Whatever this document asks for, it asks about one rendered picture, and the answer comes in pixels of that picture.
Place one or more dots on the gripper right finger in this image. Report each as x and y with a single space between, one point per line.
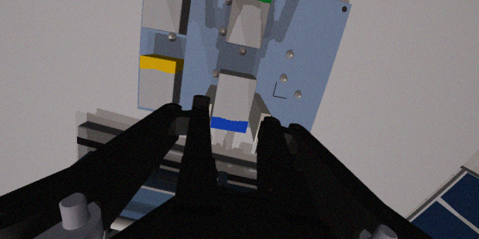
331 200

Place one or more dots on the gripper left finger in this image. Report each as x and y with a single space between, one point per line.
82 201

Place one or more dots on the grey block with yellow end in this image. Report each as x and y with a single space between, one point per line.
160 80

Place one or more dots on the grey block with red end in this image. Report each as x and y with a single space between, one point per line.
166 15

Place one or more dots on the grey block with blue end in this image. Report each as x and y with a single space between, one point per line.
234 97

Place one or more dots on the grey metal blank with green end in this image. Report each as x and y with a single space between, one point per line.
247 22

